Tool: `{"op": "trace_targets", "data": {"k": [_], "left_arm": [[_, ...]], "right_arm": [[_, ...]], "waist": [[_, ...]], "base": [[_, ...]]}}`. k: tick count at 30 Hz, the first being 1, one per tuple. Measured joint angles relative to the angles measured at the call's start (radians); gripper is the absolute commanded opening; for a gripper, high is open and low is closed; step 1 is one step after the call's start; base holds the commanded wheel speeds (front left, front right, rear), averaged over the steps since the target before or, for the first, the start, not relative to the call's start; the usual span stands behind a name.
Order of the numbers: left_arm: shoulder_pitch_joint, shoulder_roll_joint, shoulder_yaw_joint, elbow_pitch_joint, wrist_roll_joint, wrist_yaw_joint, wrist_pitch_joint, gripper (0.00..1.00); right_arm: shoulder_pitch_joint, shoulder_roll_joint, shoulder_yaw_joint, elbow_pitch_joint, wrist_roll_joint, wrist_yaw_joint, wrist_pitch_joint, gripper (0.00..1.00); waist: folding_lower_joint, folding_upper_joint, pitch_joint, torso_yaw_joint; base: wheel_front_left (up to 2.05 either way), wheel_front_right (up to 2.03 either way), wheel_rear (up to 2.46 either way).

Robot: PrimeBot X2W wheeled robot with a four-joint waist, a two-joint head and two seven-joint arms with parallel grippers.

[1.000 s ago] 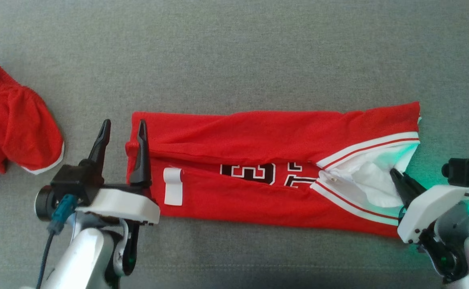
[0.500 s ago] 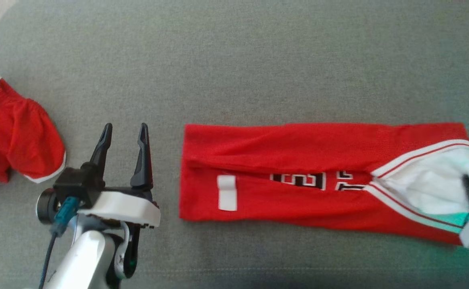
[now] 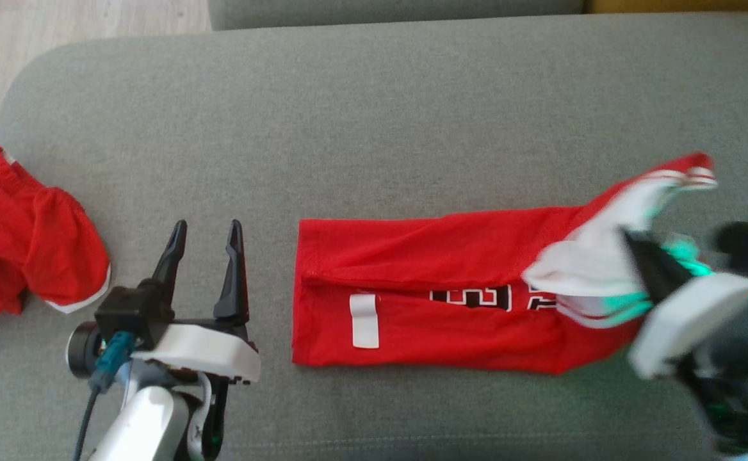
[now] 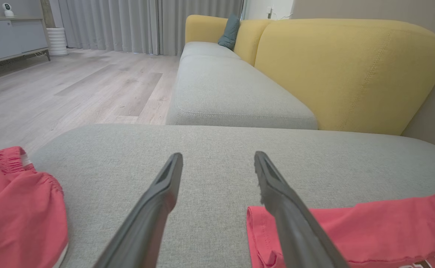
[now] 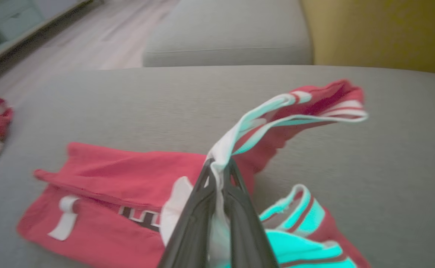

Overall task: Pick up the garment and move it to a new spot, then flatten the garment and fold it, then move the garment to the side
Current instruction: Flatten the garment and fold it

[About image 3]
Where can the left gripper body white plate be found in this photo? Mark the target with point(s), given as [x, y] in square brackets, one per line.
[207, 349]

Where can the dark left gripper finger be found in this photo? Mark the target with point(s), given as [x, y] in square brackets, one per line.
[172, 262]
[234, 288]

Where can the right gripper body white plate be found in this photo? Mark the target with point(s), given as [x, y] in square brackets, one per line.
[688, 320]

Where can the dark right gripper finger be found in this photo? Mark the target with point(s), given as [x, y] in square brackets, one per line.
[668, 266]
[649, 269]

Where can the red mesh shorts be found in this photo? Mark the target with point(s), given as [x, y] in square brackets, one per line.
[22, 237]

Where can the red white basketball jersey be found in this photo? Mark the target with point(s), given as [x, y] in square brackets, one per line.
[425, 256]

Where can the large grey sofa chaise seat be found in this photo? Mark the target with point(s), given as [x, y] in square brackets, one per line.
[374, 128]

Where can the yellow sofa backrest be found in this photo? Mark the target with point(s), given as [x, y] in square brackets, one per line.
[681, 5]

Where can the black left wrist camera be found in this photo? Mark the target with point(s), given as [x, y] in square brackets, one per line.
[130, 314]

